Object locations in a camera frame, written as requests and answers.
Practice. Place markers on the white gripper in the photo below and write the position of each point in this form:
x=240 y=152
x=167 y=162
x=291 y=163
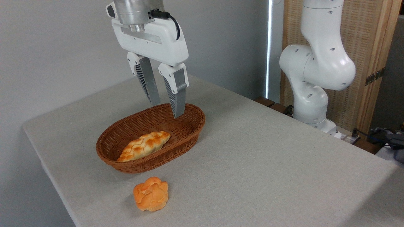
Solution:
x=157 y=47

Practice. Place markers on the round orange bread bun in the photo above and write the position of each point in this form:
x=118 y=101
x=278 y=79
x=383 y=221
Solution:
x=151 y=194

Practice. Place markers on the black plug at robot base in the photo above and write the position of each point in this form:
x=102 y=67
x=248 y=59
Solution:
x=355 y=133

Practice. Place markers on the long braided bread loaf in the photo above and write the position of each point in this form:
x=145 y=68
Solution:
x=143 y=145

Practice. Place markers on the brown wicker oval basket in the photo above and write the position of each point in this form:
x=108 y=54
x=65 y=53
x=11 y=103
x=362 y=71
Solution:
x=126 y=132

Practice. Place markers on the brown wooden block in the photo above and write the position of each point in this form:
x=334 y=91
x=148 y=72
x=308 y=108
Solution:
x=279 y=107
x=264 y=101

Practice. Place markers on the grey fabric tablecloth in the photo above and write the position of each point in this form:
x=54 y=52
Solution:
x=252 y=164

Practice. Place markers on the wooden woven folding screen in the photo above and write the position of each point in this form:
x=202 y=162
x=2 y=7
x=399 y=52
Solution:
x=369 y=37

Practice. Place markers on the dark metal screen hinge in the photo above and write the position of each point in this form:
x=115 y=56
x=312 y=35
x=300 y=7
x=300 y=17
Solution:
x=375 y=76

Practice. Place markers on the dark grey rounded object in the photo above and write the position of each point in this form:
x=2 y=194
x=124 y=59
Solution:
x=399 y=156

